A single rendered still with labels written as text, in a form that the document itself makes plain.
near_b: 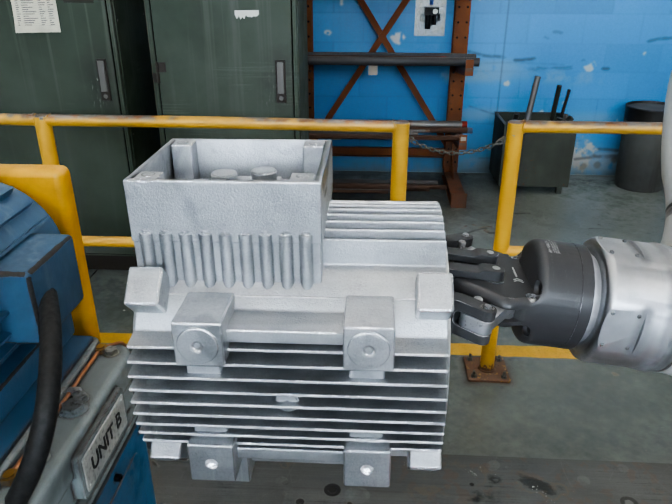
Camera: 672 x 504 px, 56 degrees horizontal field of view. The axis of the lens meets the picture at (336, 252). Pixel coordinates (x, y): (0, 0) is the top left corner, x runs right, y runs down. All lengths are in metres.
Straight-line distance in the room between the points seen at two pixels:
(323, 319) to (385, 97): 4.66
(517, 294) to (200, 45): 2.80
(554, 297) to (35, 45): 3.16
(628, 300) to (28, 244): 0.52
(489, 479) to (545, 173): 3.85
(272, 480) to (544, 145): 3.94
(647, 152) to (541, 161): 0.76
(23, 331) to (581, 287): 0.48
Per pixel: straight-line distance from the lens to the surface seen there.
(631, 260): 0.46
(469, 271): 0.43
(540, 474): 1.14
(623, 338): 0.46
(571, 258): 0.45
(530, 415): 2.57
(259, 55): 3.09
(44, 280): 0.64
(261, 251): 0.39
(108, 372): 0.73
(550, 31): 5.11
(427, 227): 0.42
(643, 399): 2.81
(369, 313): 0.37
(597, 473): 1.17
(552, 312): 0.44
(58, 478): 0.64
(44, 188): 0.79
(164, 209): 0.40
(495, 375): 2.72
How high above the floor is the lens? 1.56
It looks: 25 degrees down
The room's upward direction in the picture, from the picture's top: straight up
